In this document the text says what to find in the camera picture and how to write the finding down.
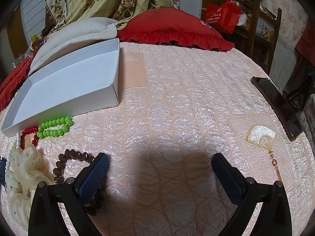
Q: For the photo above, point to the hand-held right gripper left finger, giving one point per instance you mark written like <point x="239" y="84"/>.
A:
<point x="94" y="177"/>

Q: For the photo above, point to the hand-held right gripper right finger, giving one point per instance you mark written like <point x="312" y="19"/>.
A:
<point x="227" y="177"/>

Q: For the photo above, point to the cream dotted scrunchie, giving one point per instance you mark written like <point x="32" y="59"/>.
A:
<point x="27" y="162"/>

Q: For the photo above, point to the blue hair claw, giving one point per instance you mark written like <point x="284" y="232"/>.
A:
<point x="2" y="169"/>

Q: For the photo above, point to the white cardboard box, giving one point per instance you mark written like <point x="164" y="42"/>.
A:
<point x="61" y="86"/>

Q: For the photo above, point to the gold tassel fan ornament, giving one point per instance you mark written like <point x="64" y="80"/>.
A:
<point x="260" y="134"/>

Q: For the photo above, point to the pink quilted bedspread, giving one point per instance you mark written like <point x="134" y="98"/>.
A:
<point x="184" y="103"/>

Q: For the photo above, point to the dark smartphone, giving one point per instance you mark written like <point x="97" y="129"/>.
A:
<point x="278" y="103"/>

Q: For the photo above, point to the red ruffled pillow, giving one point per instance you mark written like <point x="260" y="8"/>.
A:
<point x="167" y="27"/>
<point x="12" y="78"/>

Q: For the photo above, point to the clear plastic bag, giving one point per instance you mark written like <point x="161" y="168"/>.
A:
<point x="23" y="59"/>

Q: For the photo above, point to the cream pillow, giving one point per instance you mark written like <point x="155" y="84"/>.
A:
<point x="73" y="32"/>

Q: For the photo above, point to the red cloth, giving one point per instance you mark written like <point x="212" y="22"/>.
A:
<point x="307" y="44"/>

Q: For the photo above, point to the red shopping bag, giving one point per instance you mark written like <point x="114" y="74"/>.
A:
<point x="226" y="14"/>

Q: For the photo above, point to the wooden chair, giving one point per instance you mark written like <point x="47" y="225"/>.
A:
<point x="256" y="17"/>

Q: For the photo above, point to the white panelled door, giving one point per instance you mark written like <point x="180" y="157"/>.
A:
<point x="32" y="17"/>

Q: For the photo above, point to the floral curtain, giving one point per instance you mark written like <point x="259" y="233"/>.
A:
<point x="285" y="2"/>

